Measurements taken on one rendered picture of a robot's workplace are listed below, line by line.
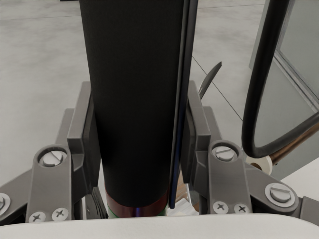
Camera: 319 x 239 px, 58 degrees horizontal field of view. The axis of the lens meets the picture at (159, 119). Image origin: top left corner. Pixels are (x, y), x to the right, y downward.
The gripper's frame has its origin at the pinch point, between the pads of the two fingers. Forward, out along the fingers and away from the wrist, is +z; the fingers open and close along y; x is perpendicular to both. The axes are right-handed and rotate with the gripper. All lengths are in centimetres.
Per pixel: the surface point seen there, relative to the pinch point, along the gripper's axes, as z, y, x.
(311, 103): 81, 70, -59
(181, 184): 30, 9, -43
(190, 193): 27, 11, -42
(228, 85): 248, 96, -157
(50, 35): 381, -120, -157
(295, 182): 24, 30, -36
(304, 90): 89, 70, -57
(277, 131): 96, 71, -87
